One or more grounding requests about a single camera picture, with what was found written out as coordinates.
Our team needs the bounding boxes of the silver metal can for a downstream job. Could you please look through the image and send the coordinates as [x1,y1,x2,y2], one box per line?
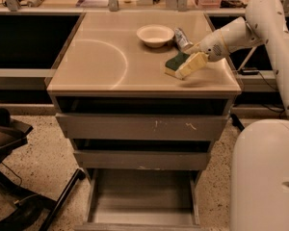
[174,28,193,52]

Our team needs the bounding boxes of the green and yellow sponge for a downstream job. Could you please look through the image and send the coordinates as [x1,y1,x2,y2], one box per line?
[164,52,189,80]

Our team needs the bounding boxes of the grey drawer cabinet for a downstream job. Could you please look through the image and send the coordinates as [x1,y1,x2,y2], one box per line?
[44,11,244,175]

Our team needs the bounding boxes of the grey middle drawer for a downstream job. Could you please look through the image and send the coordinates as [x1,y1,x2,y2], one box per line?
[73,139,212,170]

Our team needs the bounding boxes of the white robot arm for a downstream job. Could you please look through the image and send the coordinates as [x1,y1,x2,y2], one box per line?
[175,0,289,118]

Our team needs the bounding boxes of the black stand right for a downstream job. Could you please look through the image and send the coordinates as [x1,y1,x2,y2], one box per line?
[230,114,245,131]

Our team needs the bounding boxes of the grey open bottom drawer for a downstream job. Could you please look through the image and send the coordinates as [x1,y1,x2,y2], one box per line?
[75,169,200,231]

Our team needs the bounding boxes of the white rod with black base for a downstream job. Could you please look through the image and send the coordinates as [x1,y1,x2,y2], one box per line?
[236,46,260,76]

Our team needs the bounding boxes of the grey top drawer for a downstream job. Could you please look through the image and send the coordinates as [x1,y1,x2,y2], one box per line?
[55,96,230,141]

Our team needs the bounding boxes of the white bowl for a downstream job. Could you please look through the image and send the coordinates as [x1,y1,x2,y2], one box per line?
[137,24,174,48]

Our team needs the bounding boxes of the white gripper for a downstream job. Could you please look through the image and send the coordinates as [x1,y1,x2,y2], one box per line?
[175,32,229,79]

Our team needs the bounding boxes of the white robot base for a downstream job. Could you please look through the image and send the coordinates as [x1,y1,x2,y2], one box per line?
[230,119,289,231]

